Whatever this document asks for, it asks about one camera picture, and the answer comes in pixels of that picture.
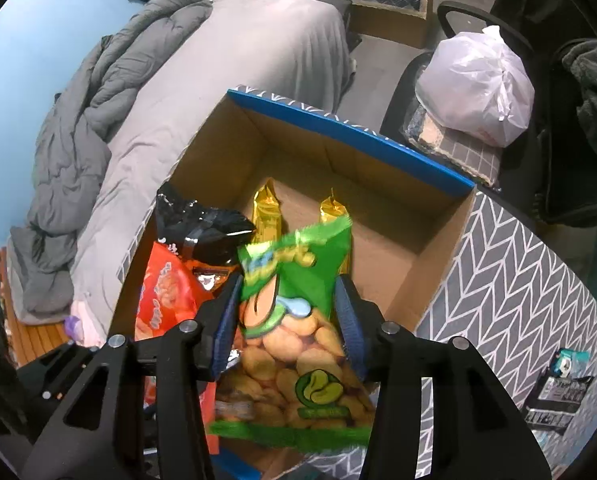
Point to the dark grey hoodie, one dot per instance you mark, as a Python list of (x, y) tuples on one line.
[(593, 95)]

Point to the long gold snack packet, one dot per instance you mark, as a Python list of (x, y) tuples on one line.
[(331, 212), (267, 215)]

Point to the glossy black snack packet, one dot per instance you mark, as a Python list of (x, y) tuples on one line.
[(203, 230)]

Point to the red-orange snack packet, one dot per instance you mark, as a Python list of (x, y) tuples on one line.
[(163, 300)]

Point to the grey bed sheet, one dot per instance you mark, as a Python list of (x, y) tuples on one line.
[(218, 70)]

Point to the grey quilt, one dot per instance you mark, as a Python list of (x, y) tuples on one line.
[(78, 135)]

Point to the teal snack packet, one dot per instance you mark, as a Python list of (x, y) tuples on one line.
[(568, 360)]

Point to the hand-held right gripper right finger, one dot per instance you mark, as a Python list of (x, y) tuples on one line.
[(351, 320)]

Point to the blue-rimmed cardboard box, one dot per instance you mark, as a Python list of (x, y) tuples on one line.
[(378, 200)]

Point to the bamboo slat mat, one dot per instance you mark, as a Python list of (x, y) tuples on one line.
[(33, 340)]

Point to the white plastic bag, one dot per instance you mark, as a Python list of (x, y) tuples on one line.
[(473, 80)]

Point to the pink cloth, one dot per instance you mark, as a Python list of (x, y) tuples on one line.
[(86, 325)]

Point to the matte black snack packet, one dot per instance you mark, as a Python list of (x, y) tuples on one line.
[(558, 400)]

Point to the checked seat cushion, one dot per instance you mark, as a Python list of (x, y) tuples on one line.
[(458, 152)]

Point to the green bean snack packet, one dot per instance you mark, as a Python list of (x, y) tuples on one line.
[(288, 350)]

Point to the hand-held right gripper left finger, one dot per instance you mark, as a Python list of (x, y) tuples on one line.
[(223, 330)]

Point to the black office chair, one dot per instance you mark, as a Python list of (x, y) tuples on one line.
[(553, 185)]

